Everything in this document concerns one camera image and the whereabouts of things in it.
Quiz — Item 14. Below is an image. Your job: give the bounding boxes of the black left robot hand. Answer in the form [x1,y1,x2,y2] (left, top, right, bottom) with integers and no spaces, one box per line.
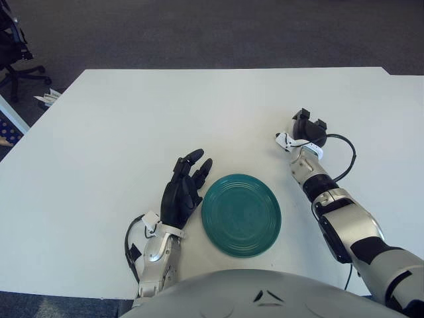
[160,148,214,230]

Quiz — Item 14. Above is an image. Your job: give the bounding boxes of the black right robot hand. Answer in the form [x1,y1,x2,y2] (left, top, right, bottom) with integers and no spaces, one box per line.
[291,108,329,148]

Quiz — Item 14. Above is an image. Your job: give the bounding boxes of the green ribbed plate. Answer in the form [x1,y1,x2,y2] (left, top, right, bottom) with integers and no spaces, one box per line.
[201,174,282,258]

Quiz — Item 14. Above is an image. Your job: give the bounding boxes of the grey robot torso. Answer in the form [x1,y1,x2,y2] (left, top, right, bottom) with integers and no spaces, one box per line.
[121,270,408,318]

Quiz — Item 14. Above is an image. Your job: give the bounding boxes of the white paper leaflets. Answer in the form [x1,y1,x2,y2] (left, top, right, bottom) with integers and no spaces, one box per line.
[32,88,60,107]

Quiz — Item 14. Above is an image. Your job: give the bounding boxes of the blue dotted box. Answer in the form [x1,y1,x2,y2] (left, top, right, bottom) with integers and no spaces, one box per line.
[0,112,25,146]

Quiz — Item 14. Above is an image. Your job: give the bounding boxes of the black office chair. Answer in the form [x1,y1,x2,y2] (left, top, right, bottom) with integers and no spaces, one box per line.
[0,0,52,103]

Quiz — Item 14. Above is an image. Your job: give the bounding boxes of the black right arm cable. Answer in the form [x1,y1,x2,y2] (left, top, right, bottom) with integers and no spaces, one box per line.
[326,133,358,292]

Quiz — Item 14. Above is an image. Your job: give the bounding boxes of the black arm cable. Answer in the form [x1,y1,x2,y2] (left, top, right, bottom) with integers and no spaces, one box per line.
[326,133,358,292]
[125,215,156,284]

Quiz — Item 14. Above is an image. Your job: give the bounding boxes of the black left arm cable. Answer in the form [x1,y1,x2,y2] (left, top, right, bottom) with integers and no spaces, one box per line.
[125,215,156,284]

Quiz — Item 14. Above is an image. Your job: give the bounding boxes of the white furniture frame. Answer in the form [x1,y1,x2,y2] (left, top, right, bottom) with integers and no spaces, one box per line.
[0,95,30,135]

